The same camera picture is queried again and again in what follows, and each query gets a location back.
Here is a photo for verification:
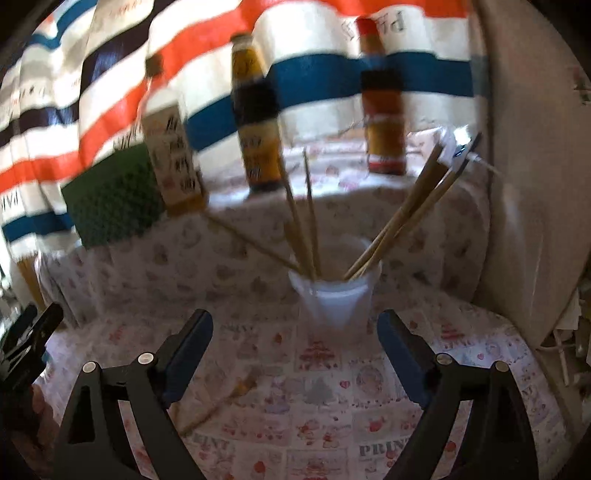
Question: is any wooden spoon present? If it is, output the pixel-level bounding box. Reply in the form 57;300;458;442
179;368;262;437

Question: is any green checkered box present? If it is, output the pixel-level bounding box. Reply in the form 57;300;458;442
61;143;164;248

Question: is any translucent plastic cup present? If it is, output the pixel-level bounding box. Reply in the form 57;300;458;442
288;235;382;343

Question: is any floral tablecloth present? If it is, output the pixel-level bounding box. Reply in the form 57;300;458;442
32;128;574;480

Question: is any chopstick in cup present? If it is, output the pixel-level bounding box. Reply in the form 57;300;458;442
352;161;468;279
344;142;449;281

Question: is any wooden utensil in cup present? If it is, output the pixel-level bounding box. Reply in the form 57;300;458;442
201;211;301;273

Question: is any clear cooking wine bottle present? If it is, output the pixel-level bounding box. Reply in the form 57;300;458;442
137;54;207;217

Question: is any striped curtain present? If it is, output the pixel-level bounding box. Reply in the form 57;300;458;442
1;1;488;259

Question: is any white power adapter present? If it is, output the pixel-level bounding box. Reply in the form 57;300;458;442
438;125;482;173

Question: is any dark soy sauce bottle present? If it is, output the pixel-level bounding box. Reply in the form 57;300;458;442
230;32;283;193

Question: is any white refrigerator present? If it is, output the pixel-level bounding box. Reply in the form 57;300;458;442
474;1;590;347

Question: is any red capped sauce bottle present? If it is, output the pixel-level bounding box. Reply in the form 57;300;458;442
356;16;407;176

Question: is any white charger cable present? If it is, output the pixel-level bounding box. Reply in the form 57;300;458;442
468;154;509;181

